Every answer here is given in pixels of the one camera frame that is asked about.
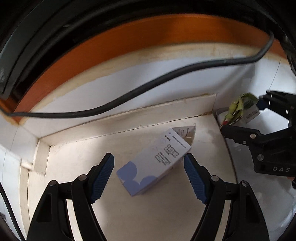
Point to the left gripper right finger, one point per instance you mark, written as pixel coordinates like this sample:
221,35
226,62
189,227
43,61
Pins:
199,178

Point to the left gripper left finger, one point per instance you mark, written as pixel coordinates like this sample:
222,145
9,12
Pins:
98,177

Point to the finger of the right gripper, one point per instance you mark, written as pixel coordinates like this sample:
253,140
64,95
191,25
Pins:
252,138
276,101

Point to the green yellow wrapper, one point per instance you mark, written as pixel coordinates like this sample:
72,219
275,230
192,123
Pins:
243,108

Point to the blue white carton box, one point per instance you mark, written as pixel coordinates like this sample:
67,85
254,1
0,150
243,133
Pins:
156,160

